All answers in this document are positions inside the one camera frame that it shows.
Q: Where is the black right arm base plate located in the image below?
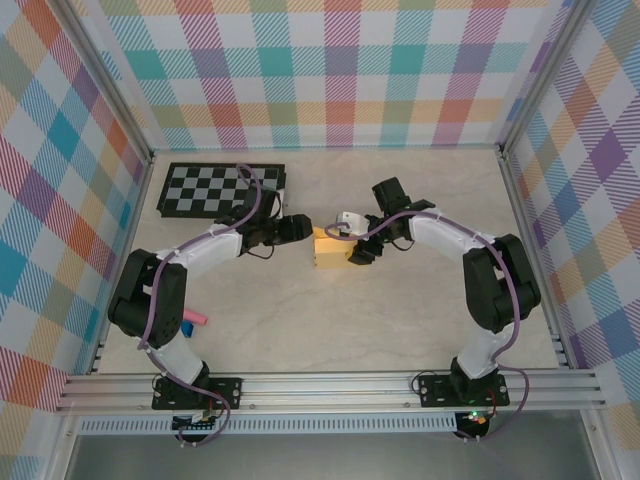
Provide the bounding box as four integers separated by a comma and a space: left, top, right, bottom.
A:
417, 372, 510, 409

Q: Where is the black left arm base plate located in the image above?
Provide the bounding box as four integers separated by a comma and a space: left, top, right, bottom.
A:
151, 374, 245, 412

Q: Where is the slotted grey cable duct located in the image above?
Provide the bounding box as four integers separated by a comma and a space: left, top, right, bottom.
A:
77, 414, 461, 436

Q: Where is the aluminium mounting rail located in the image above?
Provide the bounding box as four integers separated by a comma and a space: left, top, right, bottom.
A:
54, 372, 609, 414

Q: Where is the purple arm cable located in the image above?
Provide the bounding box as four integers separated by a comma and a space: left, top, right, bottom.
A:
324, 210, 532, 444
138, 162, 264, 449

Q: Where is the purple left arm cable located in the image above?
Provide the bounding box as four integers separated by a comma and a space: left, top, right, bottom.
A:
138, 162, 264, 449

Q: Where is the aluminium table side rail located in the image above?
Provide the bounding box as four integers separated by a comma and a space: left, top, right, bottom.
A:
498, 147, 571, 370
87, 152, 157, 376

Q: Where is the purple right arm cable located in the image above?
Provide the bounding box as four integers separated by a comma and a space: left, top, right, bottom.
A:
324, 210, 532, 444

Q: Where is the black and white checkerboard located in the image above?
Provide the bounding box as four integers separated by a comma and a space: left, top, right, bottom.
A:
156, 162, 289, 221

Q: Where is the yellow paper box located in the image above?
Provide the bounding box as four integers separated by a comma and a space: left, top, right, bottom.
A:
312, 227, 362, 271

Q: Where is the aluminium frame post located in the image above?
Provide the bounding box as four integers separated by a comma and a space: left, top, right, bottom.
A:
57, 0, 156, 164
497, 0, 596, 159

